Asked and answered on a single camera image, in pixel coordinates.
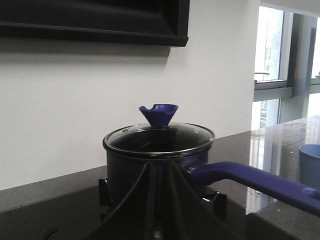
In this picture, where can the black pot support grate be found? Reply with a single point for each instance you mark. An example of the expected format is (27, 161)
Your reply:
(103, 190)

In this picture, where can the light blue ribbed cup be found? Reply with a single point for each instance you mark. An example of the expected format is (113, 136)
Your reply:
(309, 165)

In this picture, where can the black range hood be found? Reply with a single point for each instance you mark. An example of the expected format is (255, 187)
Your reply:
(135, 22)

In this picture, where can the dark blue saucepan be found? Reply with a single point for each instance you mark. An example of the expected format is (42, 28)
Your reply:
(123, 172)

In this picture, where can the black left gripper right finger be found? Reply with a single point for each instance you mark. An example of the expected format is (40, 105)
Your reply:
(182, 215)

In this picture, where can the black glass gas cooktop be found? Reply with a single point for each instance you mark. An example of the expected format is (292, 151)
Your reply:
(72, 216)

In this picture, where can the grey window frame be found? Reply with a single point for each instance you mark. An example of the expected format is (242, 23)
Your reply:
(287, 65)

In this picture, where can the glass pot lid blue knob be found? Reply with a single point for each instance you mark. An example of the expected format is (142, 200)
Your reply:
(159, 137)

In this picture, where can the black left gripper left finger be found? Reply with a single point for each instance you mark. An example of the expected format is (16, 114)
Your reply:
(133, 218)

